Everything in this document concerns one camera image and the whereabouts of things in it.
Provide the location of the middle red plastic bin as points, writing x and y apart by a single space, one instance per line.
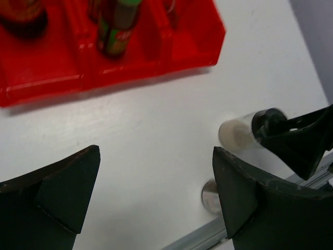
146 55

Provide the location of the black lid spice jar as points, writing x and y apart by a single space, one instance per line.
172 12

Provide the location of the right red plastic bin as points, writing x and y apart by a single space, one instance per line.
198 40

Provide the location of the yellow cap sauce bottle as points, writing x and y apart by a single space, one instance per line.
116 22

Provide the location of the aluminium table front rail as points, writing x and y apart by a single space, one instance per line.
214 234

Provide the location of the left red plastic bin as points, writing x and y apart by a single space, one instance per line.
50 65

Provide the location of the red plastic bin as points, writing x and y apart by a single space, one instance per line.
198 40
146 55
50 65

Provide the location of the red lid sauce jar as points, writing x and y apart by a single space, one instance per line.
24 19

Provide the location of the silver lid glass jar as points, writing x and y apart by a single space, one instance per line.
210 197

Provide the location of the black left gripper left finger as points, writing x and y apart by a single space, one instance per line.
46 208

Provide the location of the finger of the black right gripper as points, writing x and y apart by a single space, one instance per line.
299 142

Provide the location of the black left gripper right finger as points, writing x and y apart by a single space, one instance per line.
263 211

